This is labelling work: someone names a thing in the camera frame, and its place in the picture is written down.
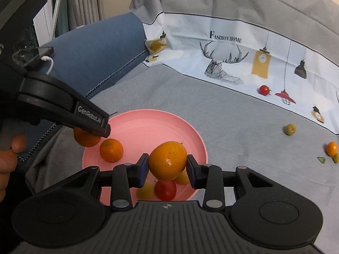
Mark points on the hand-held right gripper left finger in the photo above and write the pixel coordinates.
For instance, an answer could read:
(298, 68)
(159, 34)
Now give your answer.
(141, 170)

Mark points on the orange mandarin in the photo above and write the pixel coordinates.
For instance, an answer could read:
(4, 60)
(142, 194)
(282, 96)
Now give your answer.
(86, 140)
(111, 150)
(166, 160)
(331, 148)

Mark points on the person's left hand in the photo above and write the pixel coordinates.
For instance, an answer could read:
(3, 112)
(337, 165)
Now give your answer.
(6, 164)

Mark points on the blue pillow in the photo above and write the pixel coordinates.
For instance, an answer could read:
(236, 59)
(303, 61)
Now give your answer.
(92, 50)

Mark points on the small yellow-green plum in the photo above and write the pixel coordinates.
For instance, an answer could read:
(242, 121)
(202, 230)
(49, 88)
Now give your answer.
(336, 158)
(145, 191)
(182, 179)
(290, 129)

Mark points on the small green leaf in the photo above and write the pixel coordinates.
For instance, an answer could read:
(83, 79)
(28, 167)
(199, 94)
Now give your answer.
(321, 160)

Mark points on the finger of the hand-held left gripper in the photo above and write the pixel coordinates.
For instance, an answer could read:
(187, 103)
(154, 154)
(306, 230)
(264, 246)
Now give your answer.
(105, 128)

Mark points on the pink plate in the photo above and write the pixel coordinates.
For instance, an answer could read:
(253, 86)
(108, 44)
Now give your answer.
(137, 127)

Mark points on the black smartphone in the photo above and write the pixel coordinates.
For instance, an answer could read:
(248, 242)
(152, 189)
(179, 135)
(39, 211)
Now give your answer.
(45, 51)

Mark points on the white arched frame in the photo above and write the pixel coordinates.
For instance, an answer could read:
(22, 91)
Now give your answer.
(42, 26)

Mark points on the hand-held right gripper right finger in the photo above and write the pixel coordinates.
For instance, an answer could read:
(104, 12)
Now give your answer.
(191, 172)

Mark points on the gooseneck phone holder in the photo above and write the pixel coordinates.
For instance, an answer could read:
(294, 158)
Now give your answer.
(57, 10)

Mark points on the grey printed bed sheet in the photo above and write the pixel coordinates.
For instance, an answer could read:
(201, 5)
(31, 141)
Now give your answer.
(225, 137)

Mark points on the red cherry tomato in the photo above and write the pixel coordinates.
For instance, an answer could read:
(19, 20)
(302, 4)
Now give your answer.
(165, 190)
(264, 90)

